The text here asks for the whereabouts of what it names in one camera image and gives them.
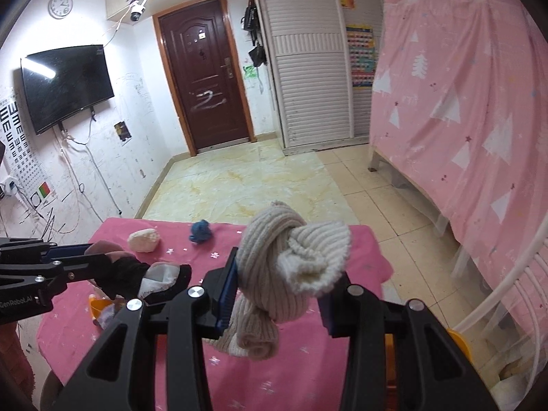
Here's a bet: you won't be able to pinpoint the white paper ball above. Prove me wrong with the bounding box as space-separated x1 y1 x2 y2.
127 228 161 253

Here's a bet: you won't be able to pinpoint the blue yarn ball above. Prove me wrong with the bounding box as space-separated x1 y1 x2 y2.
189 220 213 244

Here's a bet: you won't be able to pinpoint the beige knitted sock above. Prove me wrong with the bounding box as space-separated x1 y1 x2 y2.
207 201 351 361

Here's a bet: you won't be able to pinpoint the black white plush toy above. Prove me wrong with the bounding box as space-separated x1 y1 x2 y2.
85 240 192 304

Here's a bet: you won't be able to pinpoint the eye chart poster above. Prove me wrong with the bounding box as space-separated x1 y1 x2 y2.
1 96 51 207

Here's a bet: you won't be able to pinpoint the pink starry table cloth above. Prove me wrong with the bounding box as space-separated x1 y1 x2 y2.
35 216 395 411

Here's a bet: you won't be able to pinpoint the pink tree-print bed curtain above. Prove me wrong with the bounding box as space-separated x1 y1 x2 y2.
369 0 548 344

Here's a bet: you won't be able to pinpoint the brown wooden door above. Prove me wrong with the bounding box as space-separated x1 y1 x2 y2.
152 0 256 156

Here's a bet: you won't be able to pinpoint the black hanging bags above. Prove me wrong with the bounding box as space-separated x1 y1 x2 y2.
240 0 267 68

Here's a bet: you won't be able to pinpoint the white louvered wardrobe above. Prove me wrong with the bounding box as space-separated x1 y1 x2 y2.
256 0 384 154

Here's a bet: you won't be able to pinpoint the white wall cables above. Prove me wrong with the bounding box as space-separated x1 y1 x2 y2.
51 110 126 237

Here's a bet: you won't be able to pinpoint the black wall television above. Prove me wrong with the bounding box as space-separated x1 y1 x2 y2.
21 45 114 135

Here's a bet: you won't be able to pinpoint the white wall clock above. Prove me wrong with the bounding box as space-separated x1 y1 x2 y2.
47 0 73 20

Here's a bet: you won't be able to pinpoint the white security camera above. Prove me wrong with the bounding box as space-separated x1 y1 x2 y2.
127 0 148 23

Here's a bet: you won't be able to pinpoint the colourful wall chart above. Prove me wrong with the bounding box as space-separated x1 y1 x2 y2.
347 25 377 88

